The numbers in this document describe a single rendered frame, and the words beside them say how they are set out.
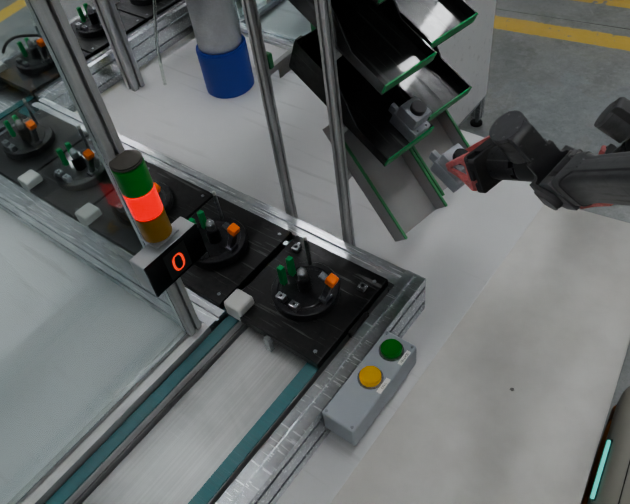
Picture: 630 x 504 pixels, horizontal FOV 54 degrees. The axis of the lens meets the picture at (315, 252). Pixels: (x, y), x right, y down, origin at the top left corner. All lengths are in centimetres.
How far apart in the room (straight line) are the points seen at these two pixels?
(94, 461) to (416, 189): 83
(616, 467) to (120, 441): 128
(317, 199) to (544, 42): 251
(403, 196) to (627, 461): 98
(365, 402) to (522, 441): 30
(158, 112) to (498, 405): 136
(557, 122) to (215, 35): 191
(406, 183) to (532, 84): 226
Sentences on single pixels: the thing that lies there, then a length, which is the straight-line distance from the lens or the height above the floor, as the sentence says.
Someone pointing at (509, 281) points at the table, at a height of 86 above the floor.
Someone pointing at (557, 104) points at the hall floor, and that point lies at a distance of 343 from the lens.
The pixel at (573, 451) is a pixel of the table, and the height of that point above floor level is 86.
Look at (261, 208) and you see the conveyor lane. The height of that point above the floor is 96.
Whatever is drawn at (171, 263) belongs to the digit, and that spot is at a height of 121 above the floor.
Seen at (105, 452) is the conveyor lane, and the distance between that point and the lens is 123.
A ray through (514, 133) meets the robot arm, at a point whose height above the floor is 138.
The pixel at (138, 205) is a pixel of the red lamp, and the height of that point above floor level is 135.
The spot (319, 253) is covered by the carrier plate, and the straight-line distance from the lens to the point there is 134.
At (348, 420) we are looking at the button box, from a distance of 113.
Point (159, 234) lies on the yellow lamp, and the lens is 103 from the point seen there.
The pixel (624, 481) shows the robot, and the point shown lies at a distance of 191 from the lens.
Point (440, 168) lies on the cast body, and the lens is 117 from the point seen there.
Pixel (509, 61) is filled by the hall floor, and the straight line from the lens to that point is 373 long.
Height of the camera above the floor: 197
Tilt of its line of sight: 48 degrees down
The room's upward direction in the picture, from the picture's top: 10 degrees counter-clockwise
